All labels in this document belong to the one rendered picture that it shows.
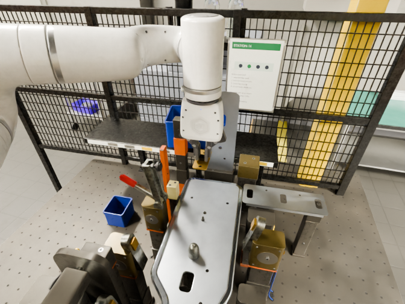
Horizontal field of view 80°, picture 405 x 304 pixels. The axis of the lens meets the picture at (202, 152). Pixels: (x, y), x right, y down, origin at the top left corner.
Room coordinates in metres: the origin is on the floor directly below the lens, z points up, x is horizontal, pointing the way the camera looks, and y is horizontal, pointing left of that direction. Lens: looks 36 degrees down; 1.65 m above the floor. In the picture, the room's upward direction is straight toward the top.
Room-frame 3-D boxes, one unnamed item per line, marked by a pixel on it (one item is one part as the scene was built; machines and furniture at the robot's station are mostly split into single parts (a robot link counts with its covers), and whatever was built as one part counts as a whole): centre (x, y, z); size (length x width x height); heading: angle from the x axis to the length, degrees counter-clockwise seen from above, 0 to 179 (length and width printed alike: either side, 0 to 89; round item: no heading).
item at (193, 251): (0.39, 0.03, 1.02); 0.03 x 0.03 x 0.07
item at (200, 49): (0.52, 0.00, 1.53); 0.09 x 0.08 x 0.13; 22
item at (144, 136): (0.98, 0.10, 1.01); 0.90 x 0.22 x 0.03; 78
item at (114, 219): (0.77, 0.39, 0.74); 0.11 x 0.10 x 0.09; 168
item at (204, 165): (0.52, 0.00, 1.25); 0.08 x 0.04 x 0.01; 168
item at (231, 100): (0.77, -0.07, 1.17); 0.12 x 0.01 x 0.34; 78
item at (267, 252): (0.41, -0.20, 0.87); 0.12 x 0.07 x 0.35; 78
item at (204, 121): (0.52, 0.00, 1.38); 0.10 x 0.07 x 0.11; 78
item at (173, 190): (0.62, 0.10, 0.88); 0.04 x 0.04 x 0.37; 78
